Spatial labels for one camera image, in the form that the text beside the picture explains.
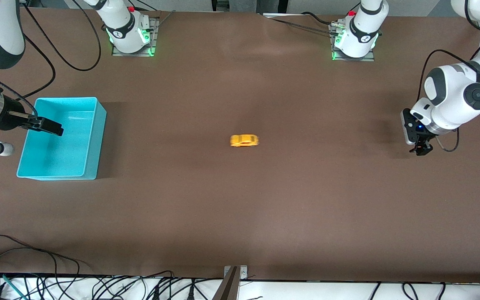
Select yellow beetle toy car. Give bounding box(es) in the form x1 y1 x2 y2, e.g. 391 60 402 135
230 134 260 148

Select turquoise plastic bin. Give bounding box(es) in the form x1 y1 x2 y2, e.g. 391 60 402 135
16 97 107 181

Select black right arm wrist cable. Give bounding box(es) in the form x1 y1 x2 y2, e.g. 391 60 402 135
0 30 56 119

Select black right arm loop cable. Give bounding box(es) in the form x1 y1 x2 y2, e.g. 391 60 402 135
17 0 102 71

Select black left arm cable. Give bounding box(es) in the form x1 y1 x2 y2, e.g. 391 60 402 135
418 0 480 153

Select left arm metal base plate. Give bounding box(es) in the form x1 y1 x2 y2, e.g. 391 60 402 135
328 23 376 63

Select long black floor cable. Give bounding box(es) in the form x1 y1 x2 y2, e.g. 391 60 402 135
0 235 81 300

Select black arched floor cable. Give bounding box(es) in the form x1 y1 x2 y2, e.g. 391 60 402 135
0 247 59 300

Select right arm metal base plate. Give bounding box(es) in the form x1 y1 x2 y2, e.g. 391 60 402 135
111 17 160 58

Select black looped short cable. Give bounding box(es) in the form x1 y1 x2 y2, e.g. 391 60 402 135
402 282 420 300

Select black right base cable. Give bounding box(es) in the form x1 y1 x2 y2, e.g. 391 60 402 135
133 0 160 12

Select black base cable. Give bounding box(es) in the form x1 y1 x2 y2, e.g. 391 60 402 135
133 0 160 12
300 11 338 26

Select thin grey base cable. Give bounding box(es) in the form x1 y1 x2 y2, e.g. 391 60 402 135
271 18 335 35
155 10 177 28

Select black left base cable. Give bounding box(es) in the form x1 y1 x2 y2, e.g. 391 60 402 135
300 11 338 26

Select black tangled cable loops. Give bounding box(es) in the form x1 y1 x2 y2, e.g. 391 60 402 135
91 271 175 300

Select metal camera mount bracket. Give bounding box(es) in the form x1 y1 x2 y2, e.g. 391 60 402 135
212 265 248 300

